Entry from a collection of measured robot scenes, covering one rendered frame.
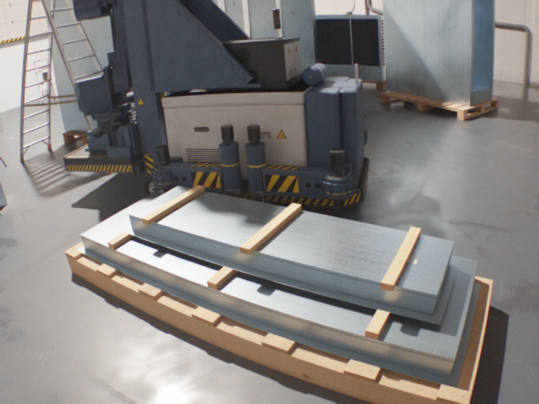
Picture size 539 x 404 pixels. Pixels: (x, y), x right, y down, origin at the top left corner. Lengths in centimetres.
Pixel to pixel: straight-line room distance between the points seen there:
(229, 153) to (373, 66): 563
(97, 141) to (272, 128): 166
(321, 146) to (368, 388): 165
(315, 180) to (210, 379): 140
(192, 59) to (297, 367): 214
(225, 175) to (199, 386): 149
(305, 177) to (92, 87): 198
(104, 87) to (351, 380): 291
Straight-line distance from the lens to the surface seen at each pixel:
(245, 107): 275
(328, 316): 159
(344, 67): 808
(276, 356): 166
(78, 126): 611
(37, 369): 207
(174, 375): 178
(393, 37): 681
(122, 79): 349
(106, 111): 365
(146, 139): 328
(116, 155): 335
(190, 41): 292
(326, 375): 160
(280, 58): 278
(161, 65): 306
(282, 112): 268
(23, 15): 1522
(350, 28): 801
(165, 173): 290
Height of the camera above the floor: 130
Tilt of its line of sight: 26 degrees down
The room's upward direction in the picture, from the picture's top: 5 degrees counter-clockwise
